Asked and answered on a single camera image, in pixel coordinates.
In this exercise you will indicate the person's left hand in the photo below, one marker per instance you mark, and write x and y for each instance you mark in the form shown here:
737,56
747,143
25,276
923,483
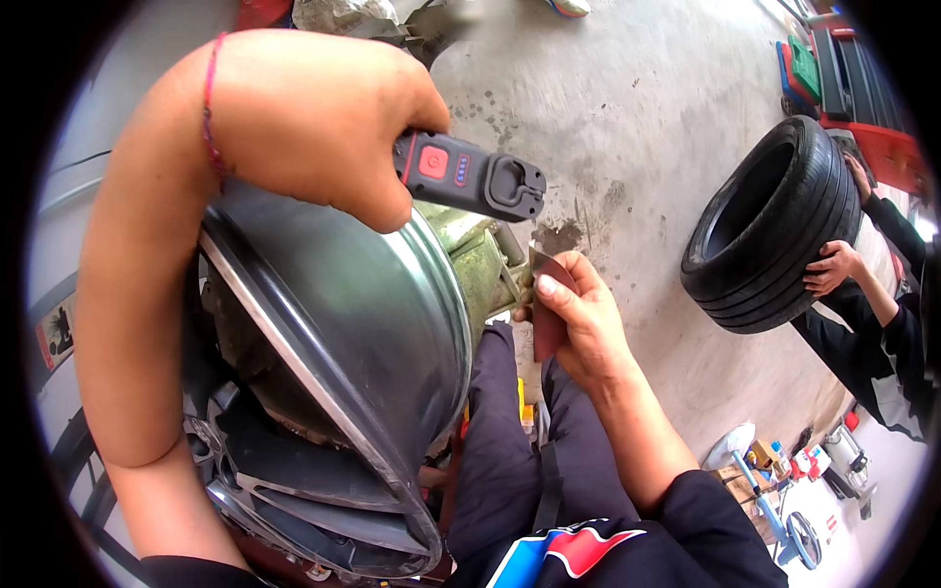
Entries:
309,110

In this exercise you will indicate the person's right hand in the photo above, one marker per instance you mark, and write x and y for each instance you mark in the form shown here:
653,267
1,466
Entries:
595,331

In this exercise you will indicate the reddish brown sandpaper piece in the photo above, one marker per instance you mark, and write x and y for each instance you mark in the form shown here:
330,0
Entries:
548,331

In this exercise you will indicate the black work light red button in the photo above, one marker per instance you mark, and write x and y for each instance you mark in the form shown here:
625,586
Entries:
470,176

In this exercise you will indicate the grey crumpled bag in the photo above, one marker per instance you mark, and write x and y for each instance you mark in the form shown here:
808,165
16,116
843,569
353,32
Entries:
345,15

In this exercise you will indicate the yellow small item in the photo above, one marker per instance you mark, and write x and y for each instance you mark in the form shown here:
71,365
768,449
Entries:
523,408

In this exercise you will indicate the green machine hub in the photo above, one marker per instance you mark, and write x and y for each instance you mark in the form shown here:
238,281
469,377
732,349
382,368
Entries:
478,272

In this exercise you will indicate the person's legs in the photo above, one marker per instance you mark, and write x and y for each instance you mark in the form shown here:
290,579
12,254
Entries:
500,456

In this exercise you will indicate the white plastic bag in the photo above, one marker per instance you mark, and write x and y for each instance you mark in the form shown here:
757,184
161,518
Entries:
729,445

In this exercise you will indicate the silver alloy wheel rim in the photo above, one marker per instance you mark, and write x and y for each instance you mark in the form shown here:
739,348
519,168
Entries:
353,323

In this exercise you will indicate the person's body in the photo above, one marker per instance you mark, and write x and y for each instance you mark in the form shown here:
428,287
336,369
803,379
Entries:
698,536

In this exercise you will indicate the heap of bottles and boxes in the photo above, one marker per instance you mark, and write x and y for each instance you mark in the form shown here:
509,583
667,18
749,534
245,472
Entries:
801,463

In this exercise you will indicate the black car tyre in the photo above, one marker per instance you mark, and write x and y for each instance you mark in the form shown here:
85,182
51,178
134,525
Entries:
823,220

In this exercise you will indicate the blue metal tool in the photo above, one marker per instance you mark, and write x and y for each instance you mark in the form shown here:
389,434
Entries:
798,536

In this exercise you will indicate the red white sticker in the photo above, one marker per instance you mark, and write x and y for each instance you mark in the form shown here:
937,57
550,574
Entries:
57,331

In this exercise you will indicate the red tool cart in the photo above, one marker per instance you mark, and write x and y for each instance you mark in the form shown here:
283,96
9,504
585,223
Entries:
860,95

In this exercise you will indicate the black metal frame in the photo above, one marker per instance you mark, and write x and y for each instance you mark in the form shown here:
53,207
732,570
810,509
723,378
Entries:
88,478

